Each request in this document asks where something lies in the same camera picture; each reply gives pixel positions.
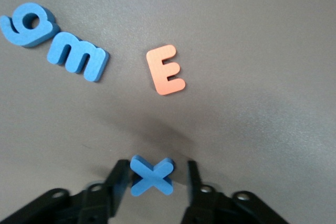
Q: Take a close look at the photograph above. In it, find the orange foam letter E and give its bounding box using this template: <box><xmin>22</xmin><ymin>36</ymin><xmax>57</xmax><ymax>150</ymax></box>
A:
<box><xmin>145</xmin><ymin>45</ymin><xmax>186</xmax><ymax>96</ymax></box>

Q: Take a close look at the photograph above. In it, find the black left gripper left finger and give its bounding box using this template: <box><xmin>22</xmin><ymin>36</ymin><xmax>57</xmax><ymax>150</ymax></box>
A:
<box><xmin>0</xmin><ymin>158</ymin><xmax>132</xmax><ymax>224</ymax></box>

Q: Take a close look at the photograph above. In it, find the blue foam number 9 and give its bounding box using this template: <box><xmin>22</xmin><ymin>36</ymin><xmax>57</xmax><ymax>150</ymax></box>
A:
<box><xmin>0</xmin><ymin>2</ymin><xmax>60</xmax><ymax>49</ymax></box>

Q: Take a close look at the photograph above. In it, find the blue foam letter X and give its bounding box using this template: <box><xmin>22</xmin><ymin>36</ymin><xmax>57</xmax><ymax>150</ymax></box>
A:
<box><xmin>130</xmin><ymin>155</ymin><xmax>174</xmax><ymax>197</ymax></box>

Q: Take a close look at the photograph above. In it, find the blue foam letter M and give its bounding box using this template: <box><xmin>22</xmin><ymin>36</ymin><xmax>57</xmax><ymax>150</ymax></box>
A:
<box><xmin>46</xmin><ymin>31</ymin><xmax>110</xmax><ymax>83</ymax></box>

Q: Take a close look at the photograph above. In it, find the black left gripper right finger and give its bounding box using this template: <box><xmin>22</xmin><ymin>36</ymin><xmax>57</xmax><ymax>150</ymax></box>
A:
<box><xmin>181</xmin><ymin>160</ymin><xmax>292</xmax><ymax>224</ymax></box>

